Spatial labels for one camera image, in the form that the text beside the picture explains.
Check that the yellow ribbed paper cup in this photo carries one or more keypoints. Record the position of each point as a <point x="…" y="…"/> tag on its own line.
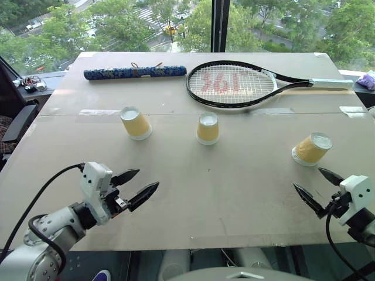
<point x="208" y="130"/>
<point x="312" y="150"/>
<point x="137" y="124"/>

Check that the white rounded robot leg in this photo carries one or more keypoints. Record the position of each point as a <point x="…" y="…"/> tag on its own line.
<point x="253" y="259"/>
<point x="174" y="265"/>

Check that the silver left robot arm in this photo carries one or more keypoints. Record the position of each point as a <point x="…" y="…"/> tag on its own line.
<point x="55" y="225"/>

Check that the dark window frame post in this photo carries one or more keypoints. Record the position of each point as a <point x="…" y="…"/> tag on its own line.
<point x="220" y="26"/>

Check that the black office chair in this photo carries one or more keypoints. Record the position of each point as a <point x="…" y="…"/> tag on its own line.
<point x="20" y="120"/>

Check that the purple crumpled bag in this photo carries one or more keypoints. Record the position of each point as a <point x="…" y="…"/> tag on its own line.
<point x="367" y="80"/>

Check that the clear tape strip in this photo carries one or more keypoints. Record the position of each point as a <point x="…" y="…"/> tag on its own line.
<point x="272" y="111"/>
<point x="99" y="111"/>

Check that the silver robot torso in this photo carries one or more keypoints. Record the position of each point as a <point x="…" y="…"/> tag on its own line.
<point x="240" y="275"/>

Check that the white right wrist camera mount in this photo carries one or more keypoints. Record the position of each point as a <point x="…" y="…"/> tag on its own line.
<point x="356" y="193"/>

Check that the black white tennis racket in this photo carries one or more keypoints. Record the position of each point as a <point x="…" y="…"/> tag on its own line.
<point x="293" y="78"/>

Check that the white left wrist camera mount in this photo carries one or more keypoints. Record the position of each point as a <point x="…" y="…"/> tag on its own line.
<point x="95" y="187"/>

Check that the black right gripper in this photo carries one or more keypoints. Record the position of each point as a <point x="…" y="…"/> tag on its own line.
<point x="341" y="203"/>

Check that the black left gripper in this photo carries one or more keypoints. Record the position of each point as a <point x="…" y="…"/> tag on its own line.
<point x="115" y="203"/>

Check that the plaid cloth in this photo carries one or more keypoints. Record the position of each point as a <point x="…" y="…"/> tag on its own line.
<point x="6" y="134"/>

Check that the small electronics clutter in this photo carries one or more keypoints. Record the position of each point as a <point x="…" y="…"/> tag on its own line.
<point x="32" y="85"/>

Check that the blue patterned rolled tube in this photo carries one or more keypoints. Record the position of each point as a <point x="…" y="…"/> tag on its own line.
<point x="123" y="73"/>

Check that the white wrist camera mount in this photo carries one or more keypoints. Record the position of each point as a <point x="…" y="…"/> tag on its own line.
<point x="95" y="187"/>
<point x="356" y="193"/>

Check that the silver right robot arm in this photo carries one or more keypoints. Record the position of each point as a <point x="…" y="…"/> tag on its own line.
<point x="364" y="224"/>

